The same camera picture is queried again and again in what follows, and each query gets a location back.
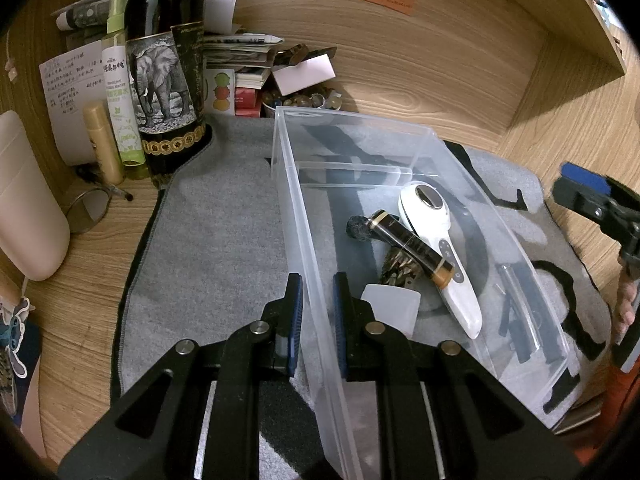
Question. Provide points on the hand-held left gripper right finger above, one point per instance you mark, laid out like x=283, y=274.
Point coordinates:
x=340, y=325

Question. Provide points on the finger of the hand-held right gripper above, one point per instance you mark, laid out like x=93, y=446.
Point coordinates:
x=575, y=197
x=585, y=177

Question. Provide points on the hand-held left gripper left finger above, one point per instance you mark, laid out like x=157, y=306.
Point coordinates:
x=295, y=320

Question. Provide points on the white charger plug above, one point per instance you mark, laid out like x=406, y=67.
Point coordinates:
x=390, y=307

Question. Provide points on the dark patterned hair clip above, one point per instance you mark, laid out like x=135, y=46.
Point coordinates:
x=397, y=270

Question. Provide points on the small black knob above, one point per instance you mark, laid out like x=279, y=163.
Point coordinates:
x=357, y=228

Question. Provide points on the silver metal cylinder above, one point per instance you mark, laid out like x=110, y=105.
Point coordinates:
x=509, y=280

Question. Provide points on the black and gold tube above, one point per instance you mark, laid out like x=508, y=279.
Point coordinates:
x=405, y=240

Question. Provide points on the white handheld massager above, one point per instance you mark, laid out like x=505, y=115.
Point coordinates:
x=465, y=305

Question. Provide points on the clear plastic storage box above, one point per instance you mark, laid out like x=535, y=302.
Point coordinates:
x=300, y=170

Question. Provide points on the person's right hand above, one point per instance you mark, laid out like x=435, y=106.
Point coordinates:
x=626, y=305

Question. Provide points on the grey mat with black letters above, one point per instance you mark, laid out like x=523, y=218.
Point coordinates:
x=215, y=240

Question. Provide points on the wooden shelf board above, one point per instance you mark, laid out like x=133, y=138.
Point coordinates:
x=590, y=10

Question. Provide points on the bowl of beads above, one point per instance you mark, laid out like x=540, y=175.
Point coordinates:
x=300, y=101

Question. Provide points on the red box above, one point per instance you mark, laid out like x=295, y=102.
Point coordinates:
x=246, y=100

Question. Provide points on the black pen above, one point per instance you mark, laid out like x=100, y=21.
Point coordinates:
x=107, y=189

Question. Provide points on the small round mirror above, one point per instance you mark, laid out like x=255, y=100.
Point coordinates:
x=90, y=210

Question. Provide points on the fruit sticker sheet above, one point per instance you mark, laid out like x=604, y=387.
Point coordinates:
x=220, y=90

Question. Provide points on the white card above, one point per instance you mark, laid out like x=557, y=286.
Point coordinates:
x=302, y=74

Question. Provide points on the blue cartoon charm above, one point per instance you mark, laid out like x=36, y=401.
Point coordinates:
x=12, y=332

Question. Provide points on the stack of papers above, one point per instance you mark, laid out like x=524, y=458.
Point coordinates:
x=240, y=42

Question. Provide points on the green spray bottle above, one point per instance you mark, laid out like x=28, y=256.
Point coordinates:
x=120, y=90

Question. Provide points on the beige plastic bottle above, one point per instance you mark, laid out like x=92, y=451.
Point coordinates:
x=30, y=200

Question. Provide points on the white handwritten note paper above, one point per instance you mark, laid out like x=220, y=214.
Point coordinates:
x=65, y=95

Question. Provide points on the dark wine bottle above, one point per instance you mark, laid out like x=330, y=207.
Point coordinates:
x=160, y=25

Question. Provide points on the rolled patterned paper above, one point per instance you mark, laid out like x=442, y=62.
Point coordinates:
x=80, y=12

